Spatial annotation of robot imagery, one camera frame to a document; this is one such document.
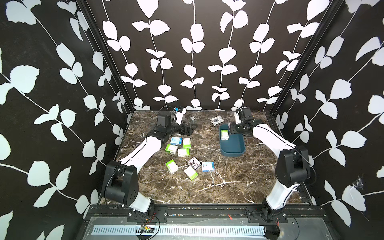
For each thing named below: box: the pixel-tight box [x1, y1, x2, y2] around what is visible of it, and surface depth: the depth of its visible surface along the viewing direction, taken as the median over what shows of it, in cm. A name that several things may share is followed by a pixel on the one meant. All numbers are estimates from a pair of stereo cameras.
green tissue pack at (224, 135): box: [220, 129, 229, 141], surface depth 106 cm
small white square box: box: [210, 115, 224, 126], surface depth 116 cm
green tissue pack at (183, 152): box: [178, 148, 190, 158], surface depth 97 cm
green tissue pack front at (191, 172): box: [184, 165, 199, 181], surface depth 88 cm
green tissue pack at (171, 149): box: [165, 144, 178, 155], surface depth 98 cm
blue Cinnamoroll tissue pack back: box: [170, 136, 183, 146], surface depth 103 cm
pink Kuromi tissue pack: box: [188, 156, 202, 171], surface depth 92 cm
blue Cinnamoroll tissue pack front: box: [202, 162, 216, 172], surface depth 90 cm
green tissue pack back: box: [182, 137, 191, 149], surface depth 100 cm
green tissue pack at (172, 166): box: [165, 159, 179, 175], surface depth 90 cm
